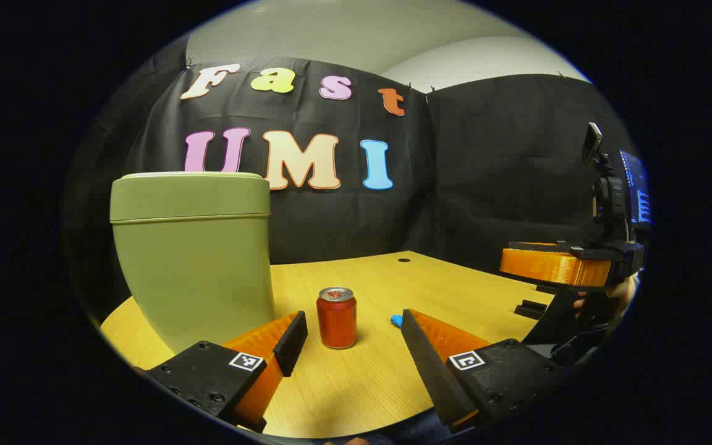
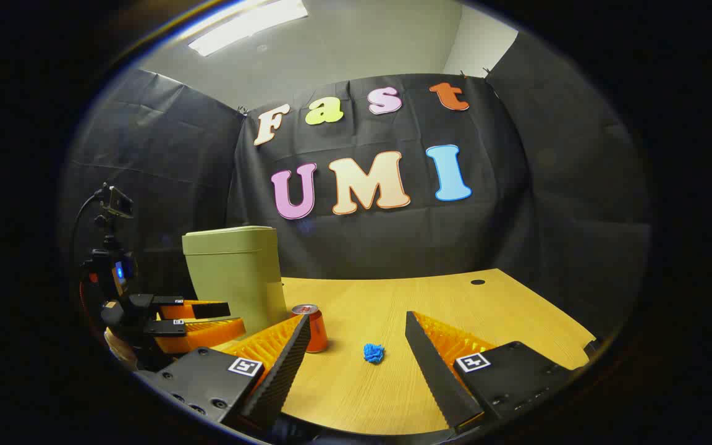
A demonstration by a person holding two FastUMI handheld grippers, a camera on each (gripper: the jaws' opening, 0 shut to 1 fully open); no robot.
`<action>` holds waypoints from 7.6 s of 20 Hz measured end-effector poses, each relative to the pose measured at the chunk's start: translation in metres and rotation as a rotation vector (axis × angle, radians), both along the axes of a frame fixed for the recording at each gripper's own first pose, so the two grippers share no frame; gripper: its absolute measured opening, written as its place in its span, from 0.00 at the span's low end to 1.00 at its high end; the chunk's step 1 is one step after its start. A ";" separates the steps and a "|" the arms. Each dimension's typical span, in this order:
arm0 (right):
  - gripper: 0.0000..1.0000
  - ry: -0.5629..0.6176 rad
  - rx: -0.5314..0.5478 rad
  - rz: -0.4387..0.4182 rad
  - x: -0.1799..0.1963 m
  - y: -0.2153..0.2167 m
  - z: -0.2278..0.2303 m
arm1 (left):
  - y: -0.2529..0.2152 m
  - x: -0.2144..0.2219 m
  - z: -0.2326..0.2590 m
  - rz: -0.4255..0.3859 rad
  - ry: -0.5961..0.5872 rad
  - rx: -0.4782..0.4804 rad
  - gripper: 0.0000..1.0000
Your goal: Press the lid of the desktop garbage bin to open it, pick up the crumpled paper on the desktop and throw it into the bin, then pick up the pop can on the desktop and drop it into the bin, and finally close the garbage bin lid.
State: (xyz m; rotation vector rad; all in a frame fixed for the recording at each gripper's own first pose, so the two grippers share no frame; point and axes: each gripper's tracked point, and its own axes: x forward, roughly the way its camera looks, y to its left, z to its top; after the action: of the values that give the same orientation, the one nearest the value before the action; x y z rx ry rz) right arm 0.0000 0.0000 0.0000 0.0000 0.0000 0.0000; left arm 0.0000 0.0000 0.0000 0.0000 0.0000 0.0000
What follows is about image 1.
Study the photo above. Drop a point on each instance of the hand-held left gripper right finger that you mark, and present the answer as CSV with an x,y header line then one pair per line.
x,y
424,364

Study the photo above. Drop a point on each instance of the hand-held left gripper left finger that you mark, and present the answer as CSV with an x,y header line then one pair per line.
x,y
291,346

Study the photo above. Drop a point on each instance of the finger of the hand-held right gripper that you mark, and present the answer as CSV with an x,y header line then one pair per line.
x,y
547,267

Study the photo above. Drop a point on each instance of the red pop can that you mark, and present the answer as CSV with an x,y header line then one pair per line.
x,y
336,321

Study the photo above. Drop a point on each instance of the blue paper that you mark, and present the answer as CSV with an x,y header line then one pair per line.
x,y
397,320

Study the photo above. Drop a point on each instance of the green desktop garbage bin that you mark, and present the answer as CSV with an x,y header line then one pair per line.
x,y
195,266

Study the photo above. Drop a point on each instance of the wooden desktop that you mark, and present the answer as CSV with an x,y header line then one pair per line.
x,y
362,383

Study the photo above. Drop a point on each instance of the computer monitor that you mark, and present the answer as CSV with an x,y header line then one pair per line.
x,y
637,185

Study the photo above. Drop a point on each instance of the person's blue trousers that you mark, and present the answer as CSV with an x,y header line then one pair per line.
x,y
418,429

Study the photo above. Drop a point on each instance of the black backdrop cloth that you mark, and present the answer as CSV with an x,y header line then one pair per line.
x,y
492,173

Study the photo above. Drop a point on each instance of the black desk bracket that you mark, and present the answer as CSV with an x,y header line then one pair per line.
x,y
530,309

